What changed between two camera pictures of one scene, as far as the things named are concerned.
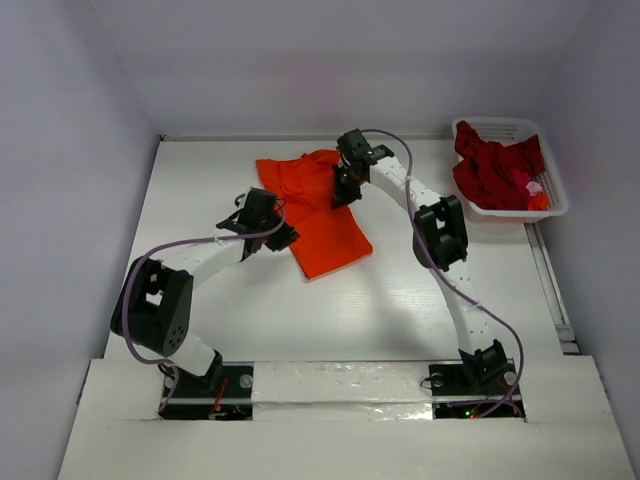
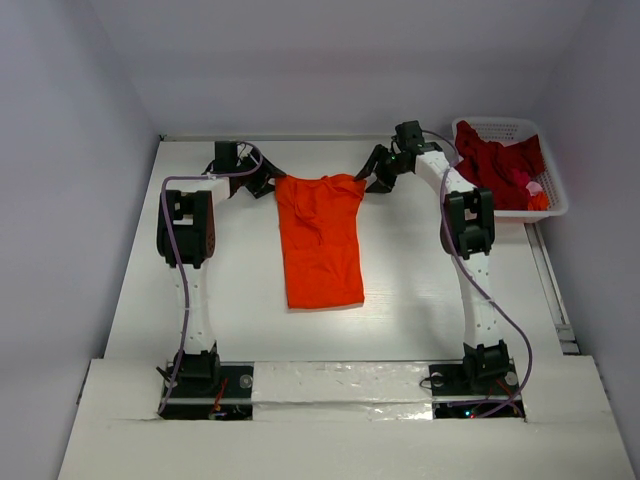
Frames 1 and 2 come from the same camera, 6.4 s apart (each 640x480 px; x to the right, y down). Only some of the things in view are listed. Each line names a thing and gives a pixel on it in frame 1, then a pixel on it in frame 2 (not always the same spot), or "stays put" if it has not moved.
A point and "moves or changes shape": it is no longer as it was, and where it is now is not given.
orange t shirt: (304, 187) moves or changes shape
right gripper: (345, 189) → (382, 167)
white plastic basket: (509, 131) stays put
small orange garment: (538, 202) stays put
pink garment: (533, 188) stays put
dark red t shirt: (493, 175) stays put
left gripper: (286, 237) → (264, 173)
